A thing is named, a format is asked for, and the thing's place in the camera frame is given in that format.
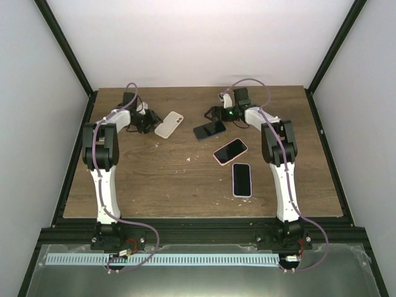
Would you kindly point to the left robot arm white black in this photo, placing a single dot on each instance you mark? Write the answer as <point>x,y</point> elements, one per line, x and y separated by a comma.
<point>100,153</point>

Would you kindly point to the pink phone case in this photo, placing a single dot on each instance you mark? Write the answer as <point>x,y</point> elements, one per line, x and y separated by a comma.
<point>230,151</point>

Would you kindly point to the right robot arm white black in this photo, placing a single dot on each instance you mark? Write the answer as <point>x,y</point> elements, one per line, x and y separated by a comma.
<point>279,150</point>

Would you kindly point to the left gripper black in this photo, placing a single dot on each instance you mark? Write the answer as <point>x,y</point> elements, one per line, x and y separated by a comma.
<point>151,120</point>

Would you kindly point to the lavender phone case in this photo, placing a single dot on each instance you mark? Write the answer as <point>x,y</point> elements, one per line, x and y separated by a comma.
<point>241,180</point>

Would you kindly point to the light blue slotted cable duct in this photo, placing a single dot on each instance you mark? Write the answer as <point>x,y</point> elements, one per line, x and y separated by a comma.
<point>252,260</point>

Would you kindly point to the metal front plate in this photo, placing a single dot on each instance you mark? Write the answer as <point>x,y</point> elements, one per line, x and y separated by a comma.
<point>335,270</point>

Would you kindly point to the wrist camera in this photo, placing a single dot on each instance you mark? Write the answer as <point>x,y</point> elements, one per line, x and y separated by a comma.
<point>226,99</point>
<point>142,108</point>

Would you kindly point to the black aluminium frame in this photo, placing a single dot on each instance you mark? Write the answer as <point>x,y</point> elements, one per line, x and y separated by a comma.
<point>204,231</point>

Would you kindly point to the beige phone case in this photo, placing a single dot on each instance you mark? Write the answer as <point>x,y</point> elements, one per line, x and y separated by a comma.
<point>169,125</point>

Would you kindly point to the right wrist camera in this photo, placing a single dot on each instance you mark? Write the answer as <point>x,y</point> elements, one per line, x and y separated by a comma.
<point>226,99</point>

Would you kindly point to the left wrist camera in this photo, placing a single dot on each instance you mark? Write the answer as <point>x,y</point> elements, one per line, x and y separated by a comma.
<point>142,108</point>

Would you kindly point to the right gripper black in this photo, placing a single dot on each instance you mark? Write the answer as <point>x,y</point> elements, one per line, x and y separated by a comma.
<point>214,111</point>

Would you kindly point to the black phone blue edge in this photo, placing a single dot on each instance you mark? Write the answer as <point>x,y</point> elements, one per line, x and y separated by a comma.
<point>208,130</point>

